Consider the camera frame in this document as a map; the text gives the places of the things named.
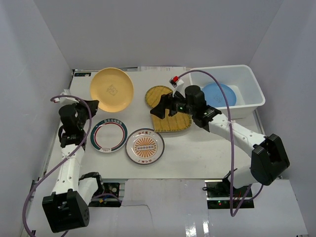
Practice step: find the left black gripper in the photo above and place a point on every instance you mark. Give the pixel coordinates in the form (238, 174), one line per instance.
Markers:
(84, 108)

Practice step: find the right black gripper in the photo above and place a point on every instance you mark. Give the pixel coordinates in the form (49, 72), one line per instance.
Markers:
(166, 101)

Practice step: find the yellow plate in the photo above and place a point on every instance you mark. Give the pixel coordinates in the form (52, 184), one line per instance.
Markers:
(113, 88)

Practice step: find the blue plate with bear print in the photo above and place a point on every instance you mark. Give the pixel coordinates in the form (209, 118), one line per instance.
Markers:
(215, 98)

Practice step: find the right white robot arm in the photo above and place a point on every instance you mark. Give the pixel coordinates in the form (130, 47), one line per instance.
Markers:
(268, 158)

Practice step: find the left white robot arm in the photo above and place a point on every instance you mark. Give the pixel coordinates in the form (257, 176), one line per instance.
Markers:
(67, 206)

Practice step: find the white plastic bin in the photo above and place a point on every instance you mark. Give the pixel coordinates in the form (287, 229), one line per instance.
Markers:
(241, 79)

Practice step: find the round woven bamboo tray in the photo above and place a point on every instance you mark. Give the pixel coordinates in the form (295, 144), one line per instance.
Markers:
(153, 95)

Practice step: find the fan-shaped woven bamboo tray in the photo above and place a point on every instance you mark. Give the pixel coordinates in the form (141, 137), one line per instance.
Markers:
(178, 122)

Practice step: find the white plate green red rim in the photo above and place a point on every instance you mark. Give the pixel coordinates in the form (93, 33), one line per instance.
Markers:
(109, 135)

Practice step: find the dark label sticker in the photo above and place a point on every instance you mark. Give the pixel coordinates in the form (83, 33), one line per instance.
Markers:
(81, 74)

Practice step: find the white paper sheets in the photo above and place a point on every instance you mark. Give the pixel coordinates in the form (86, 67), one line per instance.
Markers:
(162, 69)

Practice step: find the white plate orange sunburst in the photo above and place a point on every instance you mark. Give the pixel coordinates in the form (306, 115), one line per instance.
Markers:
(144, 146)

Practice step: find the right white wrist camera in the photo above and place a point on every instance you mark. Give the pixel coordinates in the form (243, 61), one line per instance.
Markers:
(177, 84)

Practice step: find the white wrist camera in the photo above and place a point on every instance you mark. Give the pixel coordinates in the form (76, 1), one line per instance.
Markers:
(65, 98)
(177, 84)

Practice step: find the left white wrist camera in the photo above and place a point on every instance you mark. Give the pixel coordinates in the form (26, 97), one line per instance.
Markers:
(65, 98)

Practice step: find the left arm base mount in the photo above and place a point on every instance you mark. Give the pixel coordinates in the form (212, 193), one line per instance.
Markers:
(110, 198)

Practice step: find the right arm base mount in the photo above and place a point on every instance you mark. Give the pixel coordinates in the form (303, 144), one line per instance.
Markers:
(218, 193)

